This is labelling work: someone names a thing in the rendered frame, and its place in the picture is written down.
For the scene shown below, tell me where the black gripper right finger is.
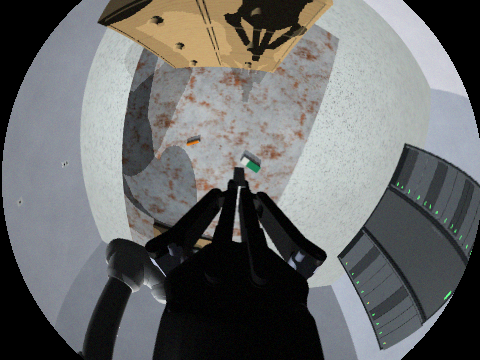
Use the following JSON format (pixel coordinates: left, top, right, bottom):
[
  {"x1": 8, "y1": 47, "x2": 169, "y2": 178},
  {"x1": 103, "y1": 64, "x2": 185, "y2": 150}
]
[{"x1": 237, "y1": 167, "x2": 327, "y2": 285}]

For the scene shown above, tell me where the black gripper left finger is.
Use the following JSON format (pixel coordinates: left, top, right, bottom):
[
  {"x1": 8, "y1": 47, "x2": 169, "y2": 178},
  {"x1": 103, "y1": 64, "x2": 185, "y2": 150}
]
[{"x1": 145, "y1": 167, "x2": 239, "y2": 284}]

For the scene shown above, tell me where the small wooden chest of drawers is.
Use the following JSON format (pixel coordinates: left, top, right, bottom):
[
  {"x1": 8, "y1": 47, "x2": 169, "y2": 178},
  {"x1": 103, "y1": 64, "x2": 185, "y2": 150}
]
[{"x1": 97, "y1": 0, "x2": 333, "y2": 73}]

